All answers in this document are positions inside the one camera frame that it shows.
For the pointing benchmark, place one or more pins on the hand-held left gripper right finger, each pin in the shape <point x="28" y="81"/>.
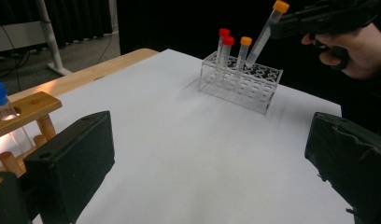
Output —
<point x="353" y="165"/>

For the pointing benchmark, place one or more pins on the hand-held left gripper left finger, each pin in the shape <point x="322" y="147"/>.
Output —
<point x="73" y="165"/>

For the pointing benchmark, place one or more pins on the orange-capped test tube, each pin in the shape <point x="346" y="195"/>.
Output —
<point x="261" y="40"/>
<point x="246" y="41"/>

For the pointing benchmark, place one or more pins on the red-capped test tube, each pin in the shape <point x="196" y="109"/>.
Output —
<point x="228" y="41"/>
<point x="224" y="32"/>

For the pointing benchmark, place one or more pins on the wooden test tube rack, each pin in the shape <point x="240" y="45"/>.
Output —
<point x="30" y="107"/>

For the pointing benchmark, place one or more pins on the clear plastic test tube rack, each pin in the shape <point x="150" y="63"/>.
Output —
<point x="257" y="93"/>

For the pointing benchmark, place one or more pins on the white paper sheet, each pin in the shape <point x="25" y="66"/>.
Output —
<point x="194" y="149"/>

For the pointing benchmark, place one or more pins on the white metal stand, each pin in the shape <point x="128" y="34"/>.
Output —
<point x="50" y="34"/>

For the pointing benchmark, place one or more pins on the black curtain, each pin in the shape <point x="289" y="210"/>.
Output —
<point x="79" y="18"/>

